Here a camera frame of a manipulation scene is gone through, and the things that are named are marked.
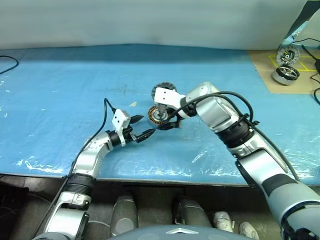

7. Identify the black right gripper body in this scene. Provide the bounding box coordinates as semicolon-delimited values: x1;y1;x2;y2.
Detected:
169;113;183;130

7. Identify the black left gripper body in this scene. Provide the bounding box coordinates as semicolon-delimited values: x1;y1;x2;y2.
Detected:
123;126;138;144

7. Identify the motor housing with copper stator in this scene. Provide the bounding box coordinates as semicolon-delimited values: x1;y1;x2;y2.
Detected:
146;104;174;126

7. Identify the finned round motor lid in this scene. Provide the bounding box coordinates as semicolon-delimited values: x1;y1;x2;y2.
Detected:
150;81;177;100

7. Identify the spare spoked motor rotor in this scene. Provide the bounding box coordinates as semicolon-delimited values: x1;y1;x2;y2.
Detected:
272;64;300;86

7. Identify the spare finned motor lid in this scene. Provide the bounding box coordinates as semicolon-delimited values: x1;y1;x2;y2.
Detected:
276;44;300;66

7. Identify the dark rounded robot leg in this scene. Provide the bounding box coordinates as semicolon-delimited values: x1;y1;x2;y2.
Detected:
173;196;213;228
109;192;140;237

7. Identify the blue plastic table cover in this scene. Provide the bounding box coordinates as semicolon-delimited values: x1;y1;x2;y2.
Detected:
0;44;320;187

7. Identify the brown cardboard sheet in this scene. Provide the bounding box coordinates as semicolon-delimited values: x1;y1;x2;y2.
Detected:
246;48;320;95

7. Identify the grey robot torso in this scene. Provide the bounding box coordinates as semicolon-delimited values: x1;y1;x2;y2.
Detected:
104;223;260;240

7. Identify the white shoe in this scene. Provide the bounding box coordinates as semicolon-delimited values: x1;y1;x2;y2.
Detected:
238;221;260;240
213;211;237;233

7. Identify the grey board stand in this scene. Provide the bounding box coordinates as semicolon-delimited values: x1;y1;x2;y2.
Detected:
283;0;320;48

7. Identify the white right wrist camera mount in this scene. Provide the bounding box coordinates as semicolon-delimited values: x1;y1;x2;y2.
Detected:
153;87;198;119

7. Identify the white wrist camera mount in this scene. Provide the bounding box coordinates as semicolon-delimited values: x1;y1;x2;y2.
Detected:
111;109;132;147
153;87;198;119

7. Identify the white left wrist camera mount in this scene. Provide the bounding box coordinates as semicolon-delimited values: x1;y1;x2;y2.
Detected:
111;109;132;147

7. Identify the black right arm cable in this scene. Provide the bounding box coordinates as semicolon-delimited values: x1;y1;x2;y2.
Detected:
171;91;301;182

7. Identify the thin black cable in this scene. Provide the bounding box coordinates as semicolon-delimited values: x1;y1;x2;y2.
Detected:
0;55;20;75

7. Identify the black power cable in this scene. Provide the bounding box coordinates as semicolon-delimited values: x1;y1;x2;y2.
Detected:
291;37;320;105

